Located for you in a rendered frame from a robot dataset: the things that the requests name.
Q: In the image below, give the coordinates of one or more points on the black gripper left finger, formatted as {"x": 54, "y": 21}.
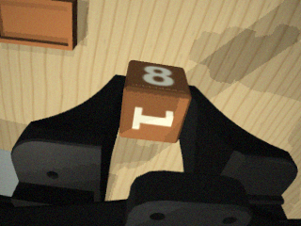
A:
{"x": 66, "y": 158}

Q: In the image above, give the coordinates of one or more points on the orange rectangular tray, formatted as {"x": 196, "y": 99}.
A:
{"x": 42, "y": 23}

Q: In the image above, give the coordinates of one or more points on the brown calendar cube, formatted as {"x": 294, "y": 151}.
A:
{"x": 155, "y": 101}

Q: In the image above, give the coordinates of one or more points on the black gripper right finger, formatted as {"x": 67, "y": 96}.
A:
{"x": 211, "y": 143}

